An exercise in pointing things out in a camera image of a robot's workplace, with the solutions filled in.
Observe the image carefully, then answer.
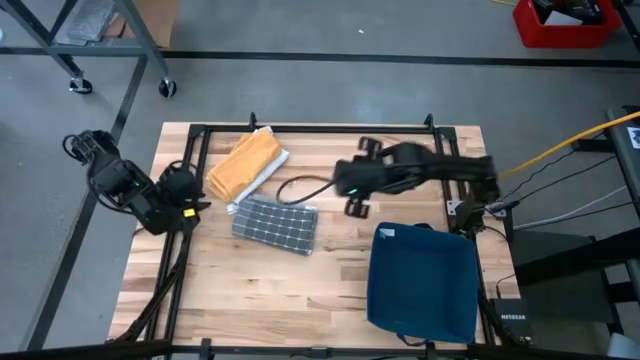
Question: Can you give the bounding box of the brown cardboard box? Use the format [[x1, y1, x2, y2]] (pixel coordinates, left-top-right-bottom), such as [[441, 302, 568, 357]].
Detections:
[[104, 0, 181, 49]]

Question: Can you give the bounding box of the blue white striped fabric basket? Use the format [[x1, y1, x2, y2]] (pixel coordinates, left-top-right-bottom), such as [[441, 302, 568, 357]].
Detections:
[[366, 222, 480, 347]]

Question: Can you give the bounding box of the red plastic bin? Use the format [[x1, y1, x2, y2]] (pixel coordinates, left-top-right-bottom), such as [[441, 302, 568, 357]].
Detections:
[[512, 0, 624, 50]]

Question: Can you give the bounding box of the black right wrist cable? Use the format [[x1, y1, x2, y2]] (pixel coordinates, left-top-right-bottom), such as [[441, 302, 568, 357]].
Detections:
[[275, 174, 337, 207]]

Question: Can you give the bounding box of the thick yellow cable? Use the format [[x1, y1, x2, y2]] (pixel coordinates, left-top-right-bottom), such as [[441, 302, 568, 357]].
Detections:
[[497, 110, 640, 181]]

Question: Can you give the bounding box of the yellow towel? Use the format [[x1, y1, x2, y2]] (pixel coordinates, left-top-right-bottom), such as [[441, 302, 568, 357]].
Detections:
[[205, 130, 283, 204]]

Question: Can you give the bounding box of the silver foil bag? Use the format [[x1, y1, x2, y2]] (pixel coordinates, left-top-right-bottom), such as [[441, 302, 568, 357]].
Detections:
[[52, 0, 119, 45]]

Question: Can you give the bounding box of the black metal table frame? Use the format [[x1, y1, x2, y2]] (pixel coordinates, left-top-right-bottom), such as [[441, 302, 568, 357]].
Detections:
[[107, 112, 526, 360]]

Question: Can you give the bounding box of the black Netgear router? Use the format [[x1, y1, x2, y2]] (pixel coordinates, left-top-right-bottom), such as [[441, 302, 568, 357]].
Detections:
[[489, 298, 534, 344]]

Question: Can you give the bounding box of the white waffle towel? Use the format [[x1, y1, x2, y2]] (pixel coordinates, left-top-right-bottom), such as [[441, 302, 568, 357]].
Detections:
[[226, 124, 291, 215]]

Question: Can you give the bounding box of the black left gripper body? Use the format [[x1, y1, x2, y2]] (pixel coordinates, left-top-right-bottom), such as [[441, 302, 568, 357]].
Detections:
[[157, 163, 202, 225]]

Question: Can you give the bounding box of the grey metal cart frame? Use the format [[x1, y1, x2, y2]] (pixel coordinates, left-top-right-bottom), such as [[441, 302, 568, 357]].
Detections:
[[0, 0, 179, 99]]

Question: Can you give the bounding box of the grey cable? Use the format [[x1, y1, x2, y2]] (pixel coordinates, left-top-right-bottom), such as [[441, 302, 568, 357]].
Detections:
[[513, 185, 629, 231]]

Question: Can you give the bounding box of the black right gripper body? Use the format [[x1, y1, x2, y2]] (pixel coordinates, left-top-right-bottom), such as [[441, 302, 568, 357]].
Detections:
[[332, 149, 404, 201]]

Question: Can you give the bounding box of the grey checked towel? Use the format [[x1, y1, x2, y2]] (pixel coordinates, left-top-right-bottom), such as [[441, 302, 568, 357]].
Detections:
[[231, 194, 320, 257]]

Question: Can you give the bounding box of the black equipment stand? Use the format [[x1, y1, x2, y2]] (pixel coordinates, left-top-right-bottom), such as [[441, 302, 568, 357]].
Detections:
[[510, 227, 640, 327]]

